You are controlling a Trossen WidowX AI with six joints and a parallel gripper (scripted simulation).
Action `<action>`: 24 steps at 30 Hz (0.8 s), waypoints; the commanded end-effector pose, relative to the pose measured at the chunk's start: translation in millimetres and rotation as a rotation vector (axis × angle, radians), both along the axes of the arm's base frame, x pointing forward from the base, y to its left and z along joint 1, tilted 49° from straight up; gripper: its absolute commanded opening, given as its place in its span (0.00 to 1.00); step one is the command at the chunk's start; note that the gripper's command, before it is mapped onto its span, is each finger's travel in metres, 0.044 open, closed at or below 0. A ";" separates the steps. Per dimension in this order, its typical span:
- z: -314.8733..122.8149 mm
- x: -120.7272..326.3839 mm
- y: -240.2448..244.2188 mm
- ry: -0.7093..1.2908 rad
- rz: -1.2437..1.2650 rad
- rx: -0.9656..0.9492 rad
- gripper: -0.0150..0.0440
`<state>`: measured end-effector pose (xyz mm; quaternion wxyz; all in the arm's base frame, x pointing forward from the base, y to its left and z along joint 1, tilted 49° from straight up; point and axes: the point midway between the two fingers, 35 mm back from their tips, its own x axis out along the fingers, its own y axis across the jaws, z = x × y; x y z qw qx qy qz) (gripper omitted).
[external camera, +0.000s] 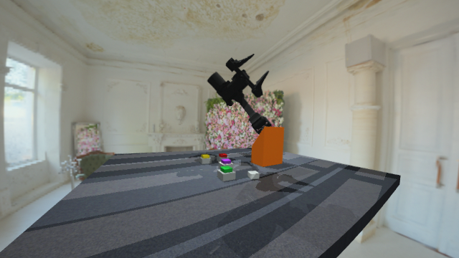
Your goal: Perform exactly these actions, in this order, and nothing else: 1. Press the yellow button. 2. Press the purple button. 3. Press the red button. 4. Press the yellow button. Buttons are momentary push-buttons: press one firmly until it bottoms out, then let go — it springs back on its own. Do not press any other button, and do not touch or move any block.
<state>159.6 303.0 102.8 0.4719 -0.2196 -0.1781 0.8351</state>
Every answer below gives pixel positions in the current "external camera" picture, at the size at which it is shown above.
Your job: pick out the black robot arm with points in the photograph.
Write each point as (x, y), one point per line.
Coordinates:
(221, 86)

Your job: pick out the small white block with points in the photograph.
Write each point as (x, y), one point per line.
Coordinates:
(253, 174)

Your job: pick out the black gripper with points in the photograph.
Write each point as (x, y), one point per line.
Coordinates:
(240, 82)

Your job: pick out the yellow button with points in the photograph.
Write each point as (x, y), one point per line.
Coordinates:
(205, 159)

